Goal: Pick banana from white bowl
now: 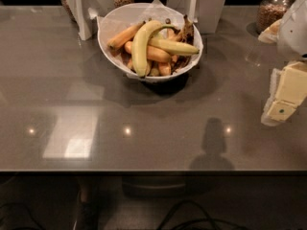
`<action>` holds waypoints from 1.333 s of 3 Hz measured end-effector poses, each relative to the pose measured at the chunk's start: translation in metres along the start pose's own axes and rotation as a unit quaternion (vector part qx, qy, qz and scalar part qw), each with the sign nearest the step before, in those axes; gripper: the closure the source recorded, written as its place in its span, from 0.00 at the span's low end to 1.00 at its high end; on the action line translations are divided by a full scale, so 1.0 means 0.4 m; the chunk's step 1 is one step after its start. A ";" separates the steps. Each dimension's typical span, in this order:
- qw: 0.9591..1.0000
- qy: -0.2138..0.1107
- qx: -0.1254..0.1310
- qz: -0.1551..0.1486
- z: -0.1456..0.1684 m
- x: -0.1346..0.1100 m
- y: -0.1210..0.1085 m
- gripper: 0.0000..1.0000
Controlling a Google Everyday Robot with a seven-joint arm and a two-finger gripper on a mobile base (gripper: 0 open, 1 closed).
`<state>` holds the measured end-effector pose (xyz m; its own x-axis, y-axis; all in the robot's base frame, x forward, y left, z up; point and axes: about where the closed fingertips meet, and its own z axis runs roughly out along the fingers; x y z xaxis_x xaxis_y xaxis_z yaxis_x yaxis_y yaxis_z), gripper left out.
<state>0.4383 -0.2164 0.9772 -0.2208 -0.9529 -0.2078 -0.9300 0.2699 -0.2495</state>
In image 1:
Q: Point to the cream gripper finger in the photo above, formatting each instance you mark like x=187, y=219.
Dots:
x=270, y=34
x=288, y=90

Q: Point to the large yellow banana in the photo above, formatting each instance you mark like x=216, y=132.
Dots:
x=140, y=44

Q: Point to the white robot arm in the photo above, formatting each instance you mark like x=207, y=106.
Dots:
x=292, y=36

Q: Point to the overripe brown banana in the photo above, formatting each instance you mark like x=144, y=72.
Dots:
x=186, y=33

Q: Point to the yellow banana on right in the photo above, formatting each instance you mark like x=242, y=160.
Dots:
x=174, y=47

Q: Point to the white bowl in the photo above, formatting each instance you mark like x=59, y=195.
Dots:
x=110, y=26

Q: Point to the glass jar of grains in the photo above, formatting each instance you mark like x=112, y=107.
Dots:
x=269, y=11

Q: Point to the small orange carrot bottom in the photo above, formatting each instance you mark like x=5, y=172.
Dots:
x=164, y=69

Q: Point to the orange carrot middle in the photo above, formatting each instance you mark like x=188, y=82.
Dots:
x=153, y=53

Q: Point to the orange carrot top left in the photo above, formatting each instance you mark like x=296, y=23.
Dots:
x=120, y=39

